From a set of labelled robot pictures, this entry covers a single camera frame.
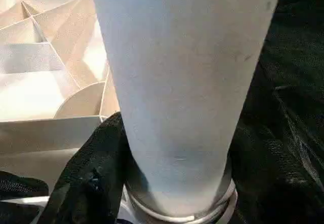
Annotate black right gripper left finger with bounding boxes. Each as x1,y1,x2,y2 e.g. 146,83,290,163
44,111,152,224

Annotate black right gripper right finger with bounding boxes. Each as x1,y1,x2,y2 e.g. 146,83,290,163
222,122,324,224

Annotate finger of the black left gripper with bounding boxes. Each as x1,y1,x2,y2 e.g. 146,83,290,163
0,201,49,224
0,170,49,197

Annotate white plastic table top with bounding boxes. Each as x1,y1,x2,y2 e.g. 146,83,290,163
0,0,238,224

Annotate white plastic table leg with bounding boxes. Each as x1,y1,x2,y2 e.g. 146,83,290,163
90,0,284,219

